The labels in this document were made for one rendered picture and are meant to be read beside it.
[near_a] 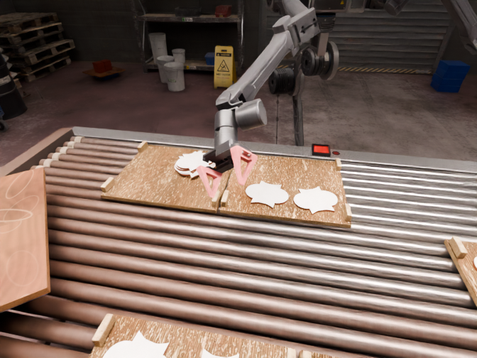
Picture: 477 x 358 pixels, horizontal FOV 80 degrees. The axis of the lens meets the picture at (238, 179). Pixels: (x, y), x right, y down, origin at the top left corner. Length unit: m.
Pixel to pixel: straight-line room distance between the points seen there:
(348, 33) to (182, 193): 5.08
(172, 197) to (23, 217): 0.40
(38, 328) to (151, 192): 0.48
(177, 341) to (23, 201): 0.58
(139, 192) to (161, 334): 0.50
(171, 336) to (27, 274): 0.33
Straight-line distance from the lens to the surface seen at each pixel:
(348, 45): 5.82
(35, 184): 1.05
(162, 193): 1.01
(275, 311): 0.75
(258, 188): 0.99
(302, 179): 1.07
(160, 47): 5.65
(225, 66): 4.62
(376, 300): 0.81
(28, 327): 0.86
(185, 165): 1.07
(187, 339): 0.69
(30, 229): 0.88
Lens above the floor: 1.56
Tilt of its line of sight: 37 degrees down
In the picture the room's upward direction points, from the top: straight up
